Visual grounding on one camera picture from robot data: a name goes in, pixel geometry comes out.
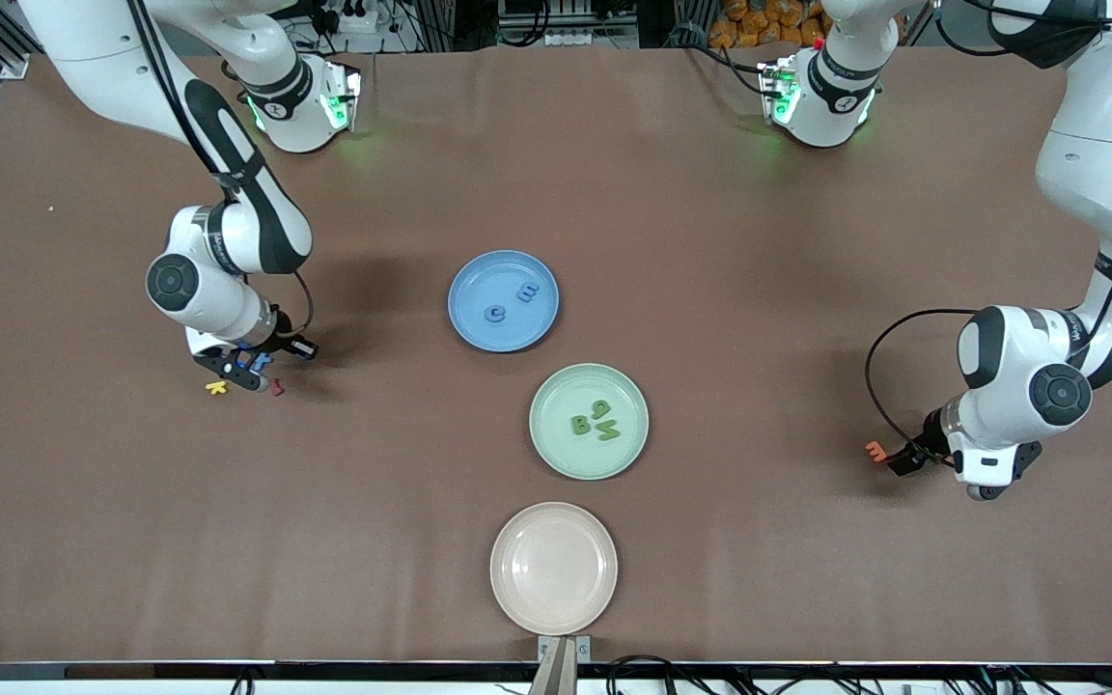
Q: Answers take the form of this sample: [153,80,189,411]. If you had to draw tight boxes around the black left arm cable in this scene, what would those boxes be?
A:
[865,0,1112,455]

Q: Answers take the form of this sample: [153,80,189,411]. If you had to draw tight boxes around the green plate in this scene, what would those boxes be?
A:
[529,363,650,481]

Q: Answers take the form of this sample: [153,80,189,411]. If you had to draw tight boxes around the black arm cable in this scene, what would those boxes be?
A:
[865,0,1112,455]
[126,0,316,339]

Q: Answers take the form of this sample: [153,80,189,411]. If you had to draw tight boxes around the beige plate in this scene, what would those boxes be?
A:
[489,502,619,636]

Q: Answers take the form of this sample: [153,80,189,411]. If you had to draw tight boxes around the black cable bundle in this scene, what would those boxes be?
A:
[604,654,711,695]

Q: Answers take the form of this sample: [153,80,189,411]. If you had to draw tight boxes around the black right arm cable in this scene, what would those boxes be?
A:
[126,0,316,339]

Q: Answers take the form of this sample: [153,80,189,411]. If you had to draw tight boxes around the blue plate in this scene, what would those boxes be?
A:
[447,250,561,353]

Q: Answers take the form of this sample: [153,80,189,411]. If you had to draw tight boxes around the black table edge rail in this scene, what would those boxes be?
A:
[0,660,1112,684]

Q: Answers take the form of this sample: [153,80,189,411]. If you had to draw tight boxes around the brown table cover sheet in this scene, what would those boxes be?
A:
[0,43,1112,667]

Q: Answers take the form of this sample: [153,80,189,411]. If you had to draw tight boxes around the pile of orange objects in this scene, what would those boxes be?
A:
[710,0,827,49]

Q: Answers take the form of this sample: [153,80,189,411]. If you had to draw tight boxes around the black base cable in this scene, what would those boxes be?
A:
[667,24,769,96]

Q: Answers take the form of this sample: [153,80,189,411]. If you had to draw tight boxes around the aluminium camera post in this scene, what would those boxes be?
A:
[529,639,579,695]

